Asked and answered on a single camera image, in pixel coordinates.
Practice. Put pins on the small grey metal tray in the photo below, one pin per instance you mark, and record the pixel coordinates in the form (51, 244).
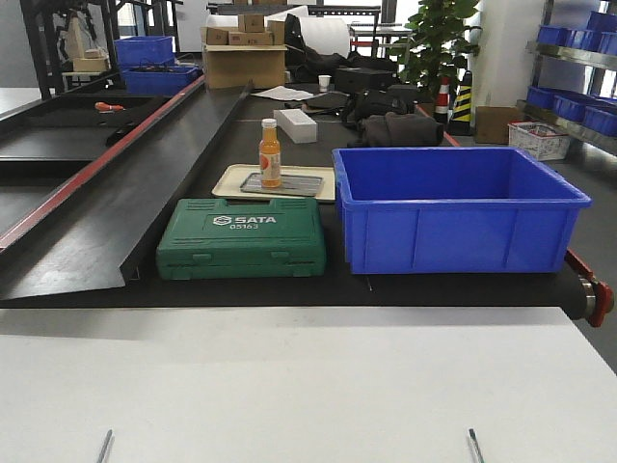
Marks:
(292, 185)

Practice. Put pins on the beige plastic tray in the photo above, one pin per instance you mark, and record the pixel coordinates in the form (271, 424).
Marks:
(229, 184)

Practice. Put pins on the orange juice bottle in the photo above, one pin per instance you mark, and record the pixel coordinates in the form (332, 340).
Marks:
(270, 155)

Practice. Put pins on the white rectangular box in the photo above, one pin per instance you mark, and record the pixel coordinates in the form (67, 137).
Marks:
(297, 125)

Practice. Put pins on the green SATA tool case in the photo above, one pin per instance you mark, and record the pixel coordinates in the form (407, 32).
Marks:
(211, 239)

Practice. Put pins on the large blue plastic bin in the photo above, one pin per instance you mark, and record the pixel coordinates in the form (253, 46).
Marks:
(453, 210)

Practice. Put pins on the dark grey cloth bundle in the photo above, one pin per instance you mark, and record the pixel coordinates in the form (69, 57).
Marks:
(398, 130)

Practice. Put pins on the white paper cup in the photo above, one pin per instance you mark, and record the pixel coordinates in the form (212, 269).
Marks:
(324, 82)

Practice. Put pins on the large cardboard box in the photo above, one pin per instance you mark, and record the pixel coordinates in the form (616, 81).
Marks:
(227, 66)

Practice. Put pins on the yellow black traffic cone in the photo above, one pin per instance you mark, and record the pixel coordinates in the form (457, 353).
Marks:
(459, 123)

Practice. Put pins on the blue bin far left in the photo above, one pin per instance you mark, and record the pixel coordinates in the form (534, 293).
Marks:
(161, 81)

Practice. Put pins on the green potted plant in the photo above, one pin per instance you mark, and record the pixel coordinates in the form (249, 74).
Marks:
(438, 45)

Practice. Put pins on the white red basket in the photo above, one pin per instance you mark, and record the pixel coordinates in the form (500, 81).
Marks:
(543, 141)

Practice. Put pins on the orange handled tool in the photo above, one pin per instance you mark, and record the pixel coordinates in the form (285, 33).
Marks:
(107, 108)

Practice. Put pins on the red conveyor end bracket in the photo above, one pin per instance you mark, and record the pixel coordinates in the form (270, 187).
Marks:
(600, 297)

